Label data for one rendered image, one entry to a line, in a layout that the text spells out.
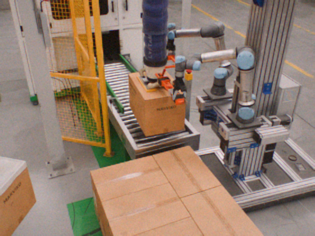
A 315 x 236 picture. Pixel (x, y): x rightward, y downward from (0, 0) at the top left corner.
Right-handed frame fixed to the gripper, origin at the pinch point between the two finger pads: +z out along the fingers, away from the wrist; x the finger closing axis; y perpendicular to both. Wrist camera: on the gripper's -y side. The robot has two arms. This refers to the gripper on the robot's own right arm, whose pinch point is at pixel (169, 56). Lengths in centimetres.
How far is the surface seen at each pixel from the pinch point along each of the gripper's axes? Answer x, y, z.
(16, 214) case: -160, 126, 49
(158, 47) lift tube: -27, 41, -27
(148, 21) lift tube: -35, 38, -50
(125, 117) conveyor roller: -51, -1, 67
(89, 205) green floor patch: -108, 64, 121
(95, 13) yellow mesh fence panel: -72, -8, -49
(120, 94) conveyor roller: -44, -56, 67
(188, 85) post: 21.4, 5.5, 34.6
